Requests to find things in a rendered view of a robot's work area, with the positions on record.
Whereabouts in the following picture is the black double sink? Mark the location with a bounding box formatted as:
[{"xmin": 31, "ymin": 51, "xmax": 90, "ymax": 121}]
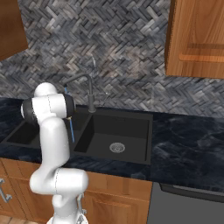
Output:
[{"xmin": 1, "ymin": 105, "xmax": 154, "ymax": 166}]

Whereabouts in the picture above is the round metal sink drain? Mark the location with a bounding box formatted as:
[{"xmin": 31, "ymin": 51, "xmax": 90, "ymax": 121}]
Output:
[{"xmin": 109, "ymin": 142, "xmax": 127, "ymax": 154}]

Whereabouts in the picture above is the wooden panel below sink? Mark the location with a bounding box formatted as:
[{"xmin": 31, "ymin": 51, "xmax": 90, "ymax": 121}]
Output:
[{"xmin": 84, "ymin": 171, "xmax": 153, "ymax": 203}]

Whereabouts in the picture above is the dark grey tap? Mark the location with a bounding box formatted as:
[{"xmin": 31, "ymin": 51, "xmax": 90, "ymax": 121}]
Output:
[{"xmin": 62, "ymin": 73, "xmax": 97, "ymax": 114}]

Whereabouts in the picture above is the wooden base cupboard door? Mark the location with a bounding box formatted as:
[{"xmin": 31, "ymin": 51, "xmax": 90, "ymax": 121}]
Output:
[
  {"xmin": 0, "ymin": 176, "xmax": 56, "ymax": 224},
  {"xmin": 81, "ymin": 191, "xmax": 151, "ymax": 224}
]

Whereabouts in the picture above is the grey dishwasher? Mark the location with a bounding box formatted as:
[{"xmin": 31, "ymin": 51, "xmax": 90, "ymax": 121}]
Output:
[{"xmin": 146, "ymin": 181, "xmax": 224, "ymax": 224}]

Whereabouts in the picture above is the silver cupboard handle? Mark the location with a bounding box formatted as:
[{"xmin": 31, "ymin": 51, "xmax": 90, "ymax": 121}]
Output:
[
  {"xmin": 76, "ymin": 195, "xmax": 88, "ymax": 224},
  {"xmin": 0, "ymin": 178, "xmax": 13, "ymax": 204}
]

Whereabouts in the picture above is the dark dishwasher handle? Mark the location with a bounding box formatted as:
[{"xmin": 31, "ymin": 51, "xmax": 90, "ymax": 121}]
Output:
[{"xmin": 158, "ymin": 182, "xmax": 224, "ymax": 204}]

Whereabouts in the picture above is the wooden wall cupboard with moulding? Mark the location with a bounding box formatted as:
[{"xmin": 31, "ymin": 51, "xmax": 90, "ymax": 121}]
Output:
[{"xmin": 164, "ymin": 0, "xmax": 224, "ymax": 80}]

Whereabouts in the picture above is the plain wooden wall cupboard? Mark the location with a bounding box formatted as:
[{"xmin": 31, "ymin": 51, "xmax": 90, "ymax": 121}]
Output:
[{"xmin": 0, "ymin": 0, "xmax": 30, "ymax": 62}]

